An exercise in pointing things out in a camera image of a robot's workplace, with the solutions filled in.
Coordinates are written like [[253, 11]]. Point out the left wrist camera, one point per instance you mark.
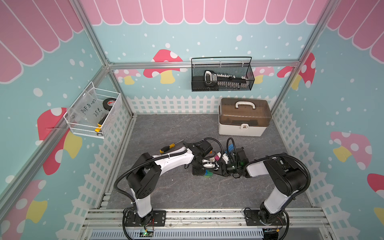
[[205, 147]]

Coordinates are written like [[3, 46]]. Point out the black tape roll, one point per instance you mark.
[[109, 103]]

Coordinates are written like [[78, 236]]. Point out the dark green lego brick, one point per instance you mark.
[[208, 175]]

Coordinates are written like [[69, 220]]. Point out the socket wrench set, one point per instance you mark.
[[212, 79]]

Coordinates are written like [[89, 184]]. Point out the black wire mesh basket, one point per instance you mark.
[[237, 66]]

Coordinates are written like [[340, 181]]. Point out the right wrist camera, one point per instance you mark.
[[240, 156]]

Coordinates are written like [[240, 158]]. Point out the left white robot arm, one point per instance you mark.
[[148, 169]]

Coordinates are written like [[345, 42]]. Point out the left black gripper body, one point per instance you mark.
[[197, 168]]

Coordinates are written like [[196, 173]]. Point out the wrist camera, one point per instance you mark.
[[205, 147], [240, 156]]

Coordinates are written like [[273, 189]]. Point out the yellow black screwdriver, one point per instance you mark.
[[168, 147]]

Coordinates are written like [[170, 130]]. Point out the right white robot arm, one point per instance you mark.
[[289, 175]]

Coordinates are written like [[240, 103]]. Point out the white toolbox brown lid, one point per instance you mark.
[[244, 117]]

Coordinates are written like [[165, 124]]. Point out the yellow black utility knife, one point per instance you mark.
[[99, 127]]

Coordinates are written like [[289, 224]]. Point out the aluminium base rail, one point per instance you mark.
[[209, 224]]

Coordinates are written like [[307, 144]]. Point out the clear plastic wall bin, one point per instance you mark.
[[87, 110]]

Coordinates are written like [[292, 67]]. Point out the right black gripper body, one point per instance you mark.
[[233, 168]]

